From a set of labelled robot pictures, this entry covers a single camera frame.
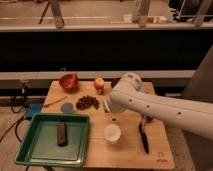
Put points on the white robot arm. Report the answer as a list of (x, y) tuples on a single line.
[(193, 116)]

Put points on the green plastic tray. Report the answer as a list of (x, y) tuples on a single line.
[(39, 145)]

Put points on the red yellow apple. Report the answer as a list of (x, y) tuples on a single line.
[(98, 83)]

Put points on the purple bowl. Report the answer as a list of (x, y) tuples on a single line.
[(114, 82)]

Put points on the orange bowl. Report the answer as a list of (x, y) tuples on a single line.
[(69, 81)]

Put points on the white cup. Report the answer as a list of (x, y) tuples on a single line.
[(112, 133)]

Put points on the wooden spoon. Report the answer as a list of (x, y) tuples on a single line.
[(54, 102)]

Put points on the wooden cutting board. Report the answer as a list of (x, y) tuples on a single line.
[(128, 151)]

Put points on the dark rectangular block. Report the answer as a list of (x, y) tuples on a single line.
[(61, 134)]

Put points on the blue box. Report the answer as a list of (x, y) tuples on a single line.
[(34, 108)]

